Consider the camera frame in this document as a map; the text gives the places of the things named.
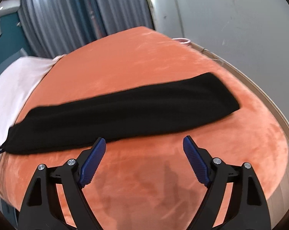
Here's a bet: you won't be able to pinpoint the white pillow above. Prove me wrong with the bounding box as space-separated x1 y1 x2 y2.
0 55 64 146

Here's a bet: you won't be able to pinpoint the pink round basin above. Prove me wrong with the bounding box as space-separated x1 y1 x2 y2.
172 37 191 46

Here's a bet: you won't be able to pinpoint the grey blue curtains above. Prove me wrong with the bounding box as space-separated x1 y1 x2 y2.
18 0 154 58

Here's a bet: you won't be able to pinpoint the orange velvet bed cover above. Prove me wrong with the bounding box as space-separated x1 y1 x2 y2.
0 25 289 230

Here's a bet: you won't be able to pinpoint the black pants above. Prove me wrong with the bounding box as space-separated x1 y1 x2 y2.
1 73 240 155

